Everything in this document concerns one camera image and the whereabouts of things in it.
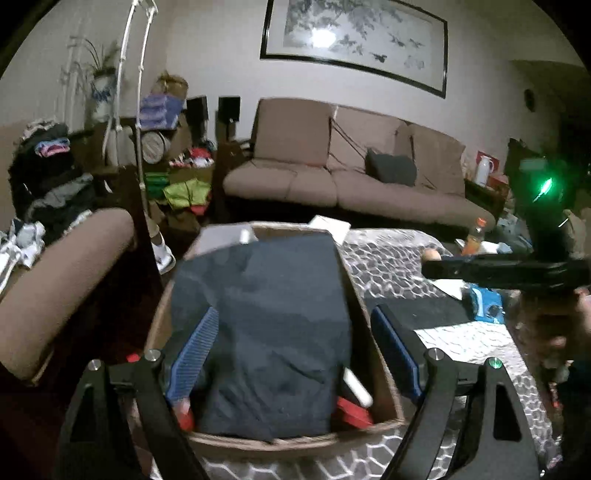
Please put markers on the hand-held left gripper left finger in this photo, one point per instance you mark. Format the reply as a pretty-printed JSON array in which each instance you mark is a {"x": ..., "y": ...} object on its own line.
[{"x": 198, "y": 355}]

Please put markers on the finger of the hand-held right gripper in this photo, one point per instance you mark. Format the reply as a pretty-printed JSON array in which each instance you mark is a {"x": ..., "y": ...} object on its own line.
[{"x": 494, "y": 274}]

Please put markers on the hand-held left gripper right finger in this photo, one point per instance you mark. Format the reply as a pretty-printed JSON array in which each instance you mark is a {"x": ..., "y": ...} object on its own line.
[{"x": 397, "y": 355}]

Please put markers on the dark navy garment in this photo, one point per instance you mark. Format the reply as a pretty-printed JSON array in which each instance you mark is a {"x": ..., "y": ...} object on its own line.
[{"x": 277, "y": 323}]

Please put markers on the brown cardboard box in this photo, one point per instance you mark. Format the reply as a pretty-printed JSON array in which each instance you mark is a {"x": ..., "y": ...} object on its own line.
[{"x": 277, "y": 447}]

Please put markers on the person's right hand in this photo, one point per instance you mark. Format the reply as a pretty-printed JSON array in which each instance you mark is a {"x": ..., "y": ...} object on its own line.
[{"x": 549, "y": 332}]

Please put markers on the blue packet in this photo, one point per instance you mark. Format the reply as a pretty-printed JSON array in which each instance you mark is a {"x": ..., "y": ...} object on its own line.
[{"x": 485, "y": 304}]

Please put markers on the orange drink bottle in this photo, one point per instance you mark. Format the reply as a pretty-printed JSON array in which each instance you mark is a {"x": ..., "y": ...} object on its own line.
[{"x": 475, "y": 237}]

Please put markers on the white paper packet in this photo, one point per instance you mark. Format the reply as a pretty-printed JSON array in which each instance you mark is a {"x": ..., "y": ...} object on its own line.
[{"x": 450, "y": 288}]

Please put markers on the small tan oval object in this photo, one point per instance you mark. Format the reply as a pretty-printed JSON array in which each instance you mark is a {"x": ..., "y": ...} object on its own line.
[{"x": 430, "y": 254}]

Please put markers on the white thermos jug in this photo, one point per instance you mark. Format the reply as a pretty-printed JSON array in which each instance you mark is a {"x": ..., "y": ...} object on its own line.
[{"x": 484, "y": 171}]

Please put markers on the grey white patterned blanket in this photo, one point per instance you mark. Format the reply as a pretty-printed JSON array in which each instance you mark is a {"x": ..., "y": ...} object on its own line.
[{"x": 392, "y": 267}]

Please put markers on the white shoe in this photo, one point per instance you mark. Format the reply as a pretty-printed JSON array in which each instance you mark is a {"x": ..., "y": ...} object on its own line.
[{"x": 164, "y": 258}]

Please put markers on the dark grey cushion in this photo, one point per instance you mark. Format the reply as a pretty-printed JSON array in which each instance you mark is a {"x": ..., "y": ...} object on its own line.
[{"x": 391, "y": 168}]

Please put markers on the brown armchair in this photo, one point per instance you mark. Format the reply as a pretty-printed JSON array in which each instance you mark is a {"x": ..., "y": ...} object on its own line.
[{"x": 60, "y": 286}]

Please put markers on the green bag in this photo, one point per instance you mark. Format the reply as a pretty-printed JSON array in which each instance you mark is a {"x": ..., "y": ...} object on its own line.
[{"x": 187, "y": 194}]

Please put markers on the brown sofa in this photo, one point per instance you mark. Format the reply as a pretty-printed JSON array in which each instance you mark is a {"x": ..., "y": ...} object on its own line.
[{"x": 300, "y": 180}]

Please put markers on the white black clothes heap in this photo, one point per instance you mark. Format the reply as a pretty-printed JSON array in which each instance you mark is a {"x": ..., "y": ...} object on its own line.
[{"x": 18, "y": 249}]

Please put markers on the round tin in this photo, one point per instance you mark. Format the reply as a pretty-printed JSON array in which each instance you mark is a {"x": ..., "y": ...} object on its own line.
[{"x": 154, "y": 146}]

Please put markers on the pile of dark clothes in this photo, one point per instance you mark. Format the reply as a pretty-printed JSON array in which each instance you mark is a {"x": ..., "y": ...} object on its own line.
[{"x": 51, "y": 180}]

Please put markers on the black speaker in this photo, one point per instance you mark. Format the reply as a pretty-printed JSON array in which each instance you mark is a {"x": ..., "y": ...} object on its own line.
[
  {"x": 229, "y": 108},
  {"x": 197, "y": 113}
]

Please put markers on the white floor stand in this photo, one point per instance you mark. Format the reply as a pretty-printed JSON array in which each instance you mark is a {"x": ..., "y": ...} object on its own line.
[{"x": 138, "y": 115}]

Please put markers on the stack of blue packets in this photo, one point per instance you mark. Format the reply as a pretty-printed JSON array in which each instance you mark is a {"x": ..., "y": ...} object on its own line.
[{"x": 159, "y": 110}]

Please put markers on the framed ink painting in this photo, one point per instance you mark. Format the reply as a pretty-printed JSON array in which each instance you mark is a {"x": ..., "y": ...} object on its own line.
[{"x": 360, "y": 32}]

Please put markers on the potted plant in vase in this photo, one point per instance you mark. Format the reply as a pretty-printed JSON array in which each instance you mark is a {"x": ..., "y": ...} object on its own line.
[{"x": 102, "y": 99}]

